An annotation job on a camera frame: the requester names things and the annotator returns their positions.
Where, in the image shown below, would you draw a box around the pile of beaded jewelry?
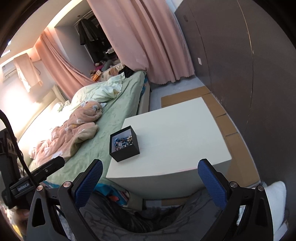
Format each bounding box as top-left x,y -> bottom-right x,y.
114,135 -> 133,151

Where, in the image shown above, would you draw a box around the black square jewelry box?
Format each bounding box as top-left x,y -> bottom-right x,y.
109,126 -> 140,162

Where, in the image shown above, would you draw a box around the left hand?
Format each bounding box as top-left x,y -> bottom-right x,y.
9,208 -> 30,238

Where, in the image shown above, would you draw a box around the brown cardboard floor sheet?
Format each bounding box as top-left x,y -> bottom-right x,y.
160,86 -> 261,207

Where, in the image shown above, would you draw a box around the dark patterned trouser leg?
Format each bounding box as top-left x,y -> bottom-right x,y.
80,189 -> 222,240

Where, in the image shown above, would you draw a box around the white bedside table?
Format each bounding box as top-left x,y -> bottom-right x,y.
106,97 -> 232,199

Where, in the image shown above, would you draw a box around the pink floral blanket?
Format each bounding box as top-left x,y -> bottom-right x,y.
29,101 -> 102,165

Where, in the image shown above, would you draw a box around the green bed sheet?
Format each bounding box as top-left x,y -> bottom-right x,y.
30,70 -> 148,193

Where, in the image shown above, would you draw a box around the light green pillow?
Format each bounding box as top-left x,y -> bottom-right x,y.
70,73 -> 125,109

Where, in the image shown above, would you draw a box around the pink curtain left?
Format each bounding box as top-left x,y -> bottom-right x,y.
35,28 -> 94,99

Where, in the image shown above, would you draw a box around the pink curtain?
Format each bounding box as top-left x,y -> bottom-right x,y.
35,28 -> 94,99
88,1 -> 195,85

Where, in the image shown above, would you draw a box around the orange box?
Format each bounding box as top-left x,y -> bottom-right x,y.
91,70 -> 102,81

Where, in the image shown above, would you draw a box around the dark hanging clothes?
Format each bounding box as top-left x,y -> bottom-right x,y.
78,19 -> 101,45

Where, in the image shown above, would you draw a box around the pink curtain right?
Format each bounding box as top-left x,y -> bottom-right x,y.
88,1 -> 195,85

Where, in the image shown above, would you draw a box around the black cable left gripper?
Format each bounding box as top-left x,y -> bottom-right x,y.
0,109 -> 33,179

